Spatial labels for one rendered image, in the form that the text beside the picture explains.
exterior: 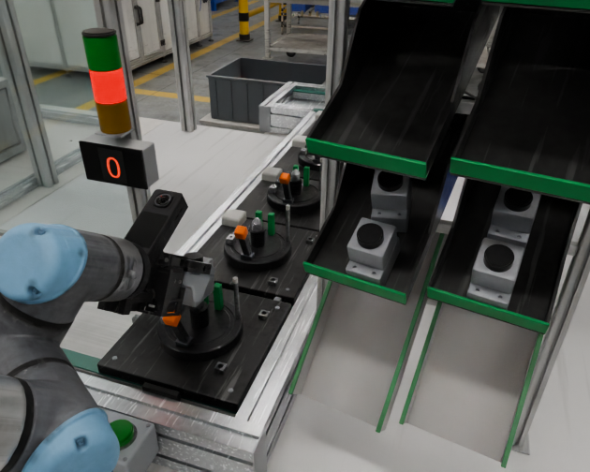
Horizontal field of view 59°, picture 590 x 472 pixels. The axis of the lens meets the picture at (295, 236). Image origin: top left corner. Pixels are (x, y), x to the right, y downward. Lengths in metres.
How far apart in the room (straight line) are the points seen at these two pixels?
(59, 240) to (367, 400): 0.45
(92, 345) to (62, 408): 0.54
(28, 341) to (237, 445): 0.33
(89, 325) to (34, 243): 0.54
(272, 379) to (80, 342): 0.37
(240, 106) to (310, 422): 2.11
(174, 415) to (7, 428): 0.40
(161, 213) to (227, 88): 2.14
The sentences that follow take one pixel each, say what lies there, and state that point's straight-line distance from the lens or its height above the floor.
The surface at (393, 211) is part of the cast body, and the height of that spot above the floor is 1.26.
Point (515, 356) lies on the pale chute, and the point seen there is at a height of 1.08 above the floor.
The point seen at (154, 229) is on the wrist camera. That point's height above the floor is 1.23.
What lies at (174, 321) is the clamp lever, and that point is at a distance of 0.79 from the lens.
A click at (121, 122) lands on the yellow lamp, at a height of 1.28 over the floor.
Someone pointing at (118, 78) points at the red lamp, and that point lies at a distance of 0.89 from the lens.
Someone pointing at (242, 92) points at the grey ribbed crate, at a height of 0.78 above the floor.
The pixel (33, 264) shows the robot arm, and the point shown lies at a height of 1.30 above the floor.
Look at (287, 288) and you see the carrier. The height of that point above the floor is 0.97.
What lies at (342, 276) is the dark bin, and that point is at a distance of 0.62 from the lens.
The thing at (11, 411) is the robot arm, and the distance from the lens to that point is 0.45.
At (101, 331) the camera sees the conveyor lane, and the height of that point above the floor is 0.92.
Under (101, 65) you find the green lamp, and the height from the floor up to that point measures 1.37.
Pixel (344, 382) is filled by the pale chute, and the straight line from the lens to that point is 0.76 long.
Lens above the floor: 1.57
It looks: 32 degrees down
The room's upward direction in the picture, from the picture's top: 1 degrees clockwise
